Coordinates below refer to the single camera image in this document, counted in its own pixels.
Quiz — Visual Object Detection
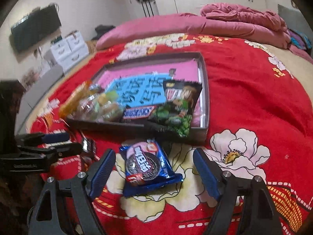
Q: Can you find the grey padded headboard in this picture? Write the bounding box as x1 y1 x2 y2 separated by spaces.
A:
277 4 312 42

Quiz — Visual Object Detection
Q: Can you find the black green chips bag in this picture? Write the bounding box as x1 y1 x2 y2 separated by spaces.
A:
148 80 203 138

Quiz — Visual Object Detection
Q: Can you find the grey shallow box tray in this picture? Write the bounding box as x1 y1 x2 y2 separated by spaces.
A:
65 51 211 144

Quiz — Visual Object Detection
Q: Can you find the pink blue Chinese book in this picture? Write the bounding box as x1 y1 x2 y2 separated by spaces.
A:
96 58 204 128

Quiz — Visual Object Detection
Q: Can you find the Snickers bar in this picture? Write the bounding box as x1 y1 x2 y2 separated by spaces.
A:
122 105 157 120

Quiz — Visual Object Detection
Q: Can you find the orange yellow snack bag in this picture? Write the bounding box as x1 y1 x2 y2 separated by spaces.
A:
58 81 92 119

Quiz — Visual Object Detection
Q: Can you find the grey bench sofa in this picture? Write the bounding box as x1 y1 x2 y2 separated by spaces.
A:
15 65 64 134

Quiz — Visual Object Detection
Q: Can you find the dark clothes pile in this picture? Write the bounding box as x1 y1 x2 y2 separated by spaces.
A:
92 24 115 40

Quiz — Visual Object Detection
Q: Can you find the pink quilt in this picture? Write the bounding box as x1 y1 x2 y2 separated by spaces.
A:
95 3 313 64

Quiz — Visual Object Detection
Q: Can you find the yellow green pastry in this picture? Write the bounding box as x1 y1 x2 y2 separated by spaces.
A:
96 90 124 122

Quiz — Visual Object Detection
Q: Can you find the red floral blanket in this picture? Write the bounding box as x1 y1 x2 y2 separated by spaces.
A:
31 33 312 234

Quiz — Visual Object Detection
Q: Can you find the white drawer chest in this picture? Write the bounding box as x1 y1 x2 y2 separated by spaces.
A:
44 31 89 73

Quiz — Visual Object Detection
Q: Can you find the black wall television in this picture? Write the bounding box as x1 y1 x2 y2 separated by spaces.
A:
10 5 62 53

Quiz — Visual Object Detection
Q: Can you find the purple teal clothing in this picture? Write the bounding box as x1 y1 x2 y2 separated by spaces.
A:
289 29 312 51

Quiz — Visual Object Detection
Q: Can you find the clear bread pastry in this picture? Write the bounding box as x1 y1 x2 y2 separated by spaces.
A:
73 93 100 121

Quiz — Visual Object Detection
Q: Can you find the blue Oreo cookie pack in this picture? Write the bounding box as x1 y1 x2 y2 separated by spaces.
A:
119 139 183 198

